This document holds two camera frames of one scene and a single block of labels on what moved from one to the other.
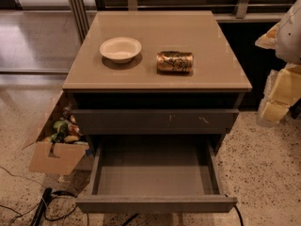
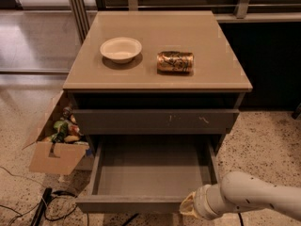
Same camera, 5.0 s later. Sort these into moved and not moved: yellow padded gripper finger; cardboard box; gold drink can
Moved: yellow padded gripper finger
Not moved: gold drink can; cardboard box
